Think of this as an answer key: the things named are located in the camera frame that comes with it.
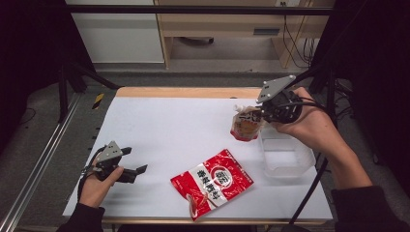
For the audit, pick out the wooden table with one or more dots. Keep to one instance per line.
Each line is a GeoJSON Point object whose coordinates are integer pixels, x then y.
{"type": "Point", "coordinates": [193, 92]}

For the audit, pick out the person's left hand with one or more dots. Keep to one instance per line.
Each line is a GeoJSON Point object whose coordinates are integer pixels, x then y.
{"type": "Point", "coordinates": [95, 190]}

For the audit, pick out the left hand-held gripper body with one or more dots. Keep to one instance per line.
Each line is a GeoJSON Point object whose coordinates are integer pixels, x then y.
{"type": "Point", "coordinates": [109, 153]}

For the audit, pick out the small orange spout pouch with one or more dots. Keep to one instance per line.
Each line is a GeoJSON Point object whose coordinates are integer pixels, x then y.
{"type": "Point", "coordinates": [246, 128]}

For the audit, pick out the white cabinet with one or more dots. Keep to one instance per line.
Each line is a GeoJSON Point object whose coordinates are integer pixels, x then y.
{"type": "Point", "coordinates": [119, 35]}

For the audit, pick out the black horizontal bar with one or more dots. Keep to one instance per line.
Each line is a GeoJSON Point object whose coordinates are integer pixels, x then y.
{"type": "Point", "coordinates": [193, 10]}

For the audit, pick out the red and white sauce pouch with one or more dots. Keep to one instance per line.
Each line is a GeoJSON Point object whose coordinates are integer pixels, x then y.
{"type": "Point", "coordinates": [225, 175]}

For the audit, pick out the black curtain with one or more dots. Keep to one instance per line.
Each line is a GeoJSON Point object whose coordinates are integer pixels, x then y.
{"type": "Point", "coordinates": [29, 48]}
{"type": "Point", "coordinates": [377, 64]}

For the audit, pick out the yellow and black tape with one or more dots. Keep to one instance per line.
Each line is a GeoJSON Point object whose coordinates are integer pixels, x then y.
{"type": "Point", "coordinates": [98, 100]}

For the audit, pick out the light wooden desk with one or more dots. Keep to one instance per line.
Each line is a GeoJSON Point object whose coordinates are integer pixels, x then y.
{"type": "Point", "coordinates": [219, 24]}

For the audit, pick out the clear plastic container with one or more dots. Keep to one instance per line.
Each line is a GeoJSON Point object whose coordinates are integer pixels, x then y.
{"type": "Point", "coordinates": [286, 161]}

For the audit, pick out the white paper sheet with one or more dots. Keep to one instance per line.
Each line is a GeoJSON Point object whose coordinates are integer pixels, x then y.
{"type": "Point", "coordinates": [180, 129]}

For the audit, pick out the person's right hand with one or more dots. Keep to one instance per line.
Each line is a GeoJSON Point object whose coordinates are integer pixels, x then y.
{"type": "Point", "coordinates": [314, 127]}

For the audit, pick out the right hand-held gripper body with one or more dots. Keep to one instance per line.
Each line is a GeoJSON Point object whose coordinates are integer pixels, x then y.
{"type": "Point", "coordinates": [283, 108]}

